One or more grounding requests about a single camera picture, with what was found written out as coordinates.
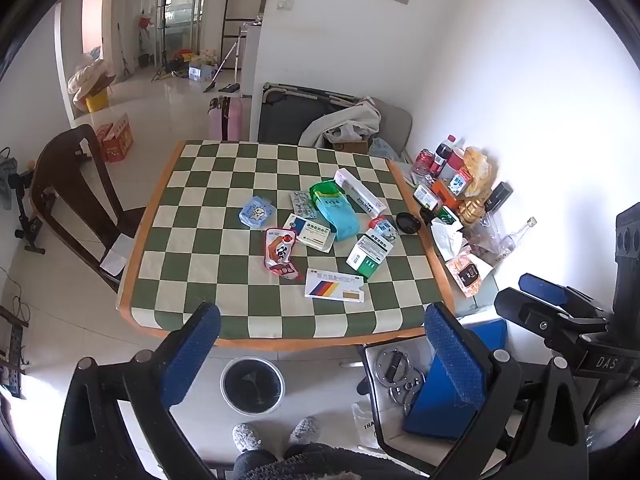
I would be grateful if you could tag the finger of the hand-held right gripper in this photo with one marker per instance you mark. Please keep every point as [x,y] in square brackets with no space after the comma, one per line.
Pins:
[525,310]
[542,285]

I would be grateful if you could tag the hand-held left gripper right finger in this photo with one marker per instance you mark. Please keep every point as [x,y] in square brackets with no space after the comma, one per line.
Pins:
[455,360]

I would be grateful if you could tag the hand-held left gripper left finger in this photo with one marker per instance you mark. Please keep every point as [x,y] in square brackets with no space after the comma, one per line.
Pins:
[192,355]

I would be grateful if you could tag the blue white milk carton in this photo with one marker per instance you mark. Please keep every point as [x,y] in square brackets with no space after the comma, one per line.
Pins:
[383,227]

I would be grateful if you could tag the round white trash bin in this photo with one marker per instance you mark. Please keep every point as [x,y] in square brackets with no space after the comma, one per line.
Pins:
[252,385]

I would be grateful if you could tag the clear glass bottle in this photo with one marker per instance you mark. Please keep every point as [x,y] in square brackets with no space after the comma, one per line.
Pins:
[517,237]

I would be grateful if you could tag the blue folder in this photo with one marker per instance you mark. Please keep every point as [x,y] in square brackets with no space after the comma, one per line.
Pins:
[435,410]

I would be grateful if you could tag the round metal disc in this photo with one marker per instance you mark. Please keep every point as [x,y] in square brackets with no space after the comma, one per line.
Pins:
[411,392]
[395,365]

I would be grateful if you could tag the orange snack packet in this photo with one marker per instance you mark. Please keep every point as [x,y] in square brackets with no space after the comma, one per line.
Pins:
[467,272]

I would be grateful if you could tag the clear plastic container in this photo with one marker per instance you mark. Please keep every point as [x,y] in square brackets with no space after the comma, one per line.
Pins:
[486,239]

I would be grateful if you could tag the green white checkered tablecloth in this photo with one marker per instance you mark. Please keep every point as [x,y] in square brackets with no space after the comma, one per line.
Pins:
[225,270]

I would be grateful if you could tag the grey fluffy slipper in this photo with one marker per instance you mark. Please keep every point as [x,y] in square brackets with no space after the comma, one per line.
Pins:
[305,430]
[246,437]

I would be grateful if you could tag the black box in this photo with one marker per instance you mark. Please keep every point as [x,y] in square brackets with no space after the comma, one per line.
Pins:
[500,196]

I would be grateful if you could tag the golden jar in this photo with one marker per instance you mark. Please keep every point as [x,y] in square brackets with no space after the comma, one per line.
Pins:
[472,211]

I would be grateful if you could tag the white plastic bag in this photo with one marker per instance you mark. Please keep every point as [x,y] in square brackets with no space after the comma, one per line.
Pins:
[447,237]

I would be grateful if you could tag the clear plastic bag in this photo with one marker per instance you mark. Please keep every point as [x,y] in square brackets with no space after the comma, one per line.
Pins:
[365,425]

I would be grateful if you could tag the white paper sheet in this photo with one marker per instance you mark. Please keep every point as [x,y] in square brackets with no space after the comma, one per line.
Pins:
[114,260]

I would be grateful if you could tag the white box blue print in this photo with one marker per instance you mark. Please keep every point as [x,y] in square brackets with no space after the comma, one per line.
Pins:
[460,182]

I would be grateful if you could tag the red white snack pouch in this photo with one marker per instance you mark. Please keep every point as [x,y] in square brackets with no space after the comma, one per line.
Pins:
[280,255]

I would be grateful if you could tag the small black plastic lid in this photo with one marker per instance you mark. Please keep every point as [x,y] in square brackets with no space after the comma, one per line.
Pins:
[427,216]

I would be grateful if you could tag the green white medicine box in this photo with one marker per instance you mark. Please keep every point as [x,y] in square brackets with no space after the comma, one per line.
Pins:
[367,256]

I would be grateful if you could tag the yellow snack bag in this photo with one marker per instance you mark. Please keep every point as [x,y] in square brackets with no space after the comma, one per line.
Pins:
[477,162]

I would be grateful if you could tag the white box coloured stripes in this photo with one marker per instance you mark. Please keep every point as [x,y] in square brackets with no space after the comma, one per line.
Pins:
[334,287]

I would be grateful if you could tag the large black plastic lid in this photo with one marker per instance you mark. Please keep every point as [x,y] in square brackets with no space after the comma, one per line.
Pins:
[409,223]

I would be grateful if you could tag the white green orange box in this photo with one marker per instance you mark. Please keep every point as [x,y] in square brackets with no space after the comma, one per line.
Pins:
[426,196]

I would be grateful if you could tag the person's legs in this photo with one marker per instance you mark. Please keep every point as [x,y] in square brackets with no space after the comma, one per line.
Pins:
[290,465]

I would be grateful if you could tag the light blue wipe packet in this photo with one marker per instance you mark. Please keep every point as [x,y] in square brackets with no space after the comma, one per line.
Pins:
[255,211]

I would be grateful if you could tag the cola bottle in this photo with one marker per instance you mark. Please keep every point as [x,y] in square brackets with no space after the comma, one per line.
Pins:
[442,156]

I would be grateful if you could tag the flat white medicine box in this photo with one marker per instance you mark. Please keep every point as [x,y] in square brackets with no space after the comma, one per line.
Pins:
[311,232]

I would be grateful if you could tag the red drink can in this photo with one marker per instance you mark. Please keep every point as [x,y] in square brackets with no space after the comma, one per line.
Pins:
[425,161]

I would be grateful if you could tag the perforated metal rack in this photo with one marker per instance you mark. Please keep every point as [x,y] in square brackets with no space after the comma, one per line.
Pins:
[12,350]

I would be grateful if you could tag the silver blister pack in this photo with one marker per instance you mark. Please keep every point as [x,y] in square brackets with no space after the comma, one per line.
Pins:
[303,203]

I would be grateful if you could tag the green blue plastic bag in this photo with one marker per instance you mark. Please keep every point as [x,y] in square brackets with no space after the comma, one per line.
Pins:
[334,212]

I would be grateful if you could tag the long white box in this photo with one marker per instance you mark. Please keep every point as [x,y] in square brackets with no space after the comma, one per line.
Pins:
[361,192]

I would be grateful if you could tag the grey cushioned chair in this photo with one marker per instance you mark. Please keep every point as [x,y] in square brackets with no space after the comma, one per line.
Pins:
[395,120]

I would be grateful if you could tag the dark wooden chair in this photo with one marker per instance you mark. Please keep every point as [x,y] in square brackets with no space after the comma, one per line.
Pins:
[70,170]

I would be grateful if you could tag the black floor stand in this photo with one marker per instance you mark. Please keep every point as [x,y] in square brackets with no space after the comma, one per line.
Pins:
[22,210]

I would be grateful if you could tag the orange cardboard box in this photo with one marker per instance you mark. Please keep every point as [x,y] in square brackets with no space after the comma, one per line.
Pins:
[117,139]

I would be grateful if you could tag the brown cardboard box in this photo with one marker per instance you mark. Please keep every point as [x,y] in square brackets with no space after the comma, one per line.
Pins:
[352,146]

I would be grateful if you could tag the pink suitcase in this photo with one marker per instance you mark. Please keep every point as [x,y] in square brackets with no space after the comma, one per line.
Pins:
[225,117]

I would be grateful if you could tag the black folding bed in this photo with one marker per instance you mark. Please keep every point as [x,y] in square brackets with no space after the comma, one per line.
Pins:
[285,115]

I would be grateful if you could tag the white cloth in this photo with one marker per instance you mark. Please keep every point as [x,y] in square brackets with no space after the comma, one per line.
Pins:
[345,117]

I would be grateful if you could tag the yellow bin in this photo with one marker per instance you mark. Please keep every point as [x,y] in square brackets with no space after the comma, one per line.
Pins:
[97,101]

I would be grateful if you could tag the pile of bedding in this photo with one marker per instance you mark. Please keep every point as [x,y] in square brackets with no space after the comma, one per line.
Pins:
[87,77]

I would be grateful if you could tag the mop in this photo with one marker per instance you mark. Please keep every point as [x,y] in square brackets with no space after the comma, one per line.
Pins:
[123,55]

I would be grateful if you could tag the black coat rack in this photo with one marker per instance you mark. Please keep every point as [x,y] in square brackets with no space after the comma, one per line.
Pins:
[163,35]

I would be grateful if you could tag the white stool black frame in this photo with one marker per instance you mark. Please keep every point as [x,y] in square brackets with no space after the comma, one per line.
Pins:
[400,447]

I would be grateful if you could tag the white wall switch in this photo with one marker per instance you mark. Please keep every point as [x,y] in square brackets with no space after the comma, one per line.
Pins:
[285,3]

